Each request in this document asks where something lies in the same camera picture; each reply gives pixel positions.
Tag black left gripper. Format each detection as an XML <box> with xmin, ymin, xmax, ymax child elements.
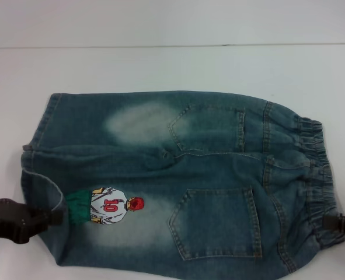
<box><xmin>0</xmin><ymin>198</ymin><xmax>65</xmax><ymax>244</ymax></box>

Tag blue denim shorts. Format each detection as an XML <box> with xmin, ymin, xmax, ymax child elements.
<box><xmin>20</xmin><ymin>92</ymin><xmax>345</xmax><ymax>280</ymax></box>

